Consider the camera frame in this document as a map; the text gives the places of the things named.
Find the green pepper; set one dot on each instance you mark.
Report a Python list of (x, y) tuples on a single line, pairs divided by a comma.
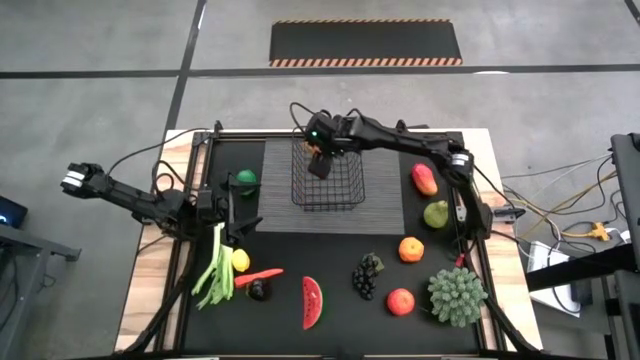
[(312, 302)]

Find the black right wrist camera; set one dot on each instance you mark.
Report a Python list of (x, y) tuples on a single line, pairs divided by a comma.
[(316, 129)]

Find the white box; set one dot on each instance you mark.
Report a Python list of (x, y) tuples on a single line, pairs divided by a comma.
[(547, 265)]

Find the black hazard-striped floor mat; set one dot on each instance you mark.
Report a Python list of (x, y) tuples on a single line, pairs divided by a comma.
[(365, 42)]

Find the green lime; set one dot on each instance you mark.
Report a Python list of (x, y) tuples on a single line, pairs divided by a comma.
[(246, 176)]

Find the dark purple grape bunch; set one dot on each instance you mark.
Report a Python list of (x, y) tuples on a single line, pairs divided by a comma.
[(365, 280)]

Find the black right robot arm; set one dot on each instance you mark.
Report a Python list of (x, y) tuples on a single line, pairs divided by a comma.
[(400, 140)]

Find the yellow lemon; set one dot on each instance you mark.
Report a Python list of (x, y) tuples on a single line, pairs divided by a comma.
[(240, 260)]

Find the red mango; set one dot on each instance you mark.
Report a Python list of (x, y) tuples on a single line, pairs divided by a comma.
[(425, 180)]

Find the yellow power splitter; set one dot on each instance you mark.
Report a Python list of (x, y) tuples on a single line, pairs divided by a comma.
[(595, 231)]

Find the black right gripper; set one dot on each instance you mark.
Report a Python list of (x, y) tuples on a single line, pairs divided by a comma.
[(336, 132)]

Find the green bumpy broccoli head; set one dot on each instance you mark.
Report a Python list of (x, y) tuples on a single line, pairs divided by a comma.
[(457, 297)]

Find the black table mat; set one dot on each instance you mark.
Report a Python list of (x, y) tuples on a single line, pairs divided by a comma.
[(340, 260)]

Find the dark device with blue light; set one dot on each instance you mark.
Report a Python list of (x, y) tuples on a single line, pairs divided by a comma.
[(11, 212)]

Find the grey woven placemat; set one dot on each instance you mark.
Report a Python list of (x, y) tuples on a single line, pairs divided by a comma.
[(380, 200)]

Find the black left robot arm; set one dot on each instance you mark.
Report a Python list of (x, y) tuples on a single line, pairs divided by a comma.
[(125, 197)]

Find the green pear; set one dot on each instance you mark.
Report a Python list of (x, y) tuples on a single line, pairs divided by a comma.
[(436, 215)]

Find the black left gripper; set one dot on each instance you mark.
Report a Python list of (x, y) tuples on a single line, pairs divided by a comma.
[(215, 207)]

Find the black equipment panel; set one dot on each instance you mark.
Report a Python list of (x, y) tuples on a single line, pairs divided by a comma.
[(627, 175)]

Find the pale green celery bunch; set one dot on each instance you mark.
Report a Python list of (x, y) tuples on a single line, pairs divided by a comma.
[(220, 270)]

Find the orange fruit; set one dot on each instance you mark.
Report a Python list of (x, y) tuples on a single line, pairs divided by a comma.
[(411, 250)]

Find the grey metal cart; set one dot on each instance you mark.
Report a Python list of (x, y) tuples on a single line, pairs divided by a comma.
[(30, 250)]

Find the red apple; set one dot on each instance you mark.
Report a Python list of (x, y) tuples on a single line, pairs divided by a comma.
[(400, 302)]

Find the red chili pepper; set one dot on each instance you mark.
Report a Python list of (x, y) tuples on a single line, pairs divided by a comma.
[(260, 276)]

